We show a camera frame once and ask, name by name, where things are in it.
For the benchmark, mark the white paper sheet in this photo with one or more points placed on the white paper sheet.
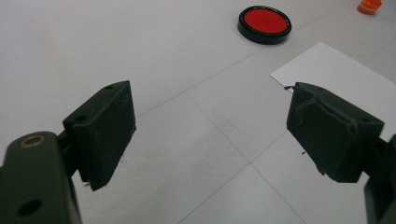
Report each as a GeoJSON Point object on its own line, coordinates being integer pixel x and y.
{"type": "Point", "coordinates": [327, 68]}

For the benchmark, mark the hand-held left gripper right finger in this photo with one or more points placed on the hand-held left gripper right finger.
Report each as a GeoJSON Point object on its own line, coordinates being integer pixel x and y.
{"type": "Point", "coordinates": [330, 133]}

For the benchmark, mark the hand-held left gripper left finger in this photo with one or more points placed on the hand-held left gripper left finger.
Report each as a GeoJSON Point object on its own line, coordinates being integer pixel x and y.
{"type": "Point", "coordinates": [102, 133]}

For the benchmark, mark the round red ink pad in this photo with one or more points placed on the round red ink pad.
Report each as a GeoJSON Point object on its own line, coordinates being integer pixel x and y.
{"type": "Point", "coordinates": [265, 21]}

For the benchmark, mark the orange stamp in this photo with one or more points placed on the orange stamp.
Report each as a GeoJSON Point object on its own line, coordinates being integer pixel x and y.
{"type": "Point", "coordinates": [370, 6]}

